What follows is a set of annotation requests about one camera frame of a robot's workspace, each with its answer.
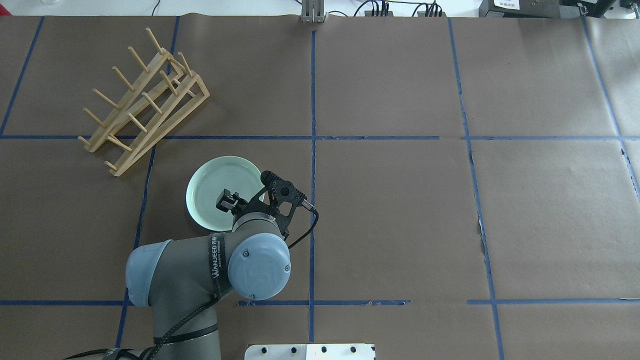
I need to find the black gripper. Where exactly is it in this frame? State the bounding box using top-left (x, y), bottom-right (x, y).
top-left (215, 188), bottom-right (272, 223)

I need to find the light green plate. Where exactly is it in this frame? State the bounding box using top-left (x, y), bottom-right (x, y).
top-left (185, 155), bottom-right (263, 231)

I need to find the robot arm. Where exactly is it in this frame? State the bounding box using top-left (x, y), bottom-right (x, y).
top-left (102, 180), bottom-right (307, 360)

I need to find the wooden dish rack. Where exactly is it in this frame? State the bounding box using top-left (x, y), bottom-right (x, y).
top-left (78, 28), bottom-right (210, 177)

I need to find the black power strip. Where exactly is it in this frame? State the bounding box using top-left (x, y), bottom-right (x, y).
top-left (349, 0), bottom-right (447, 18)

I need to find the black box device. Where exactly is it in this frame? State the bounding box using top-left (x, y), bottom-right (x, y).
top-left (478, 0), bottom-right (584, 19)

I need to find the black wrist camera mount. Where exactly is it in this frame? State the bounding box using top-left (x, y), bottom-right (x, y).
top-left (252, 170), bottom-right (319, 248)

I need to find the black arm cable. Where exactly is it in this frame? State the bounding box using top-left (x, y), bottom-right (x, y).
top-left (62, 205), bottom-right (320, 360)

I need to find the white pedestal column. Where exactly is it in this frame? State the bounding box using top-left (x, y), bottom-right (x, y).
top-left (244, 342), bottom-right (377, 360)

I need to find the aluminium frame post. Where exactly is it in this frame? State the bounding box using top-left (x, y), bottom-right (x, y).
top-left (297, 0), bottom-right (327, 24)

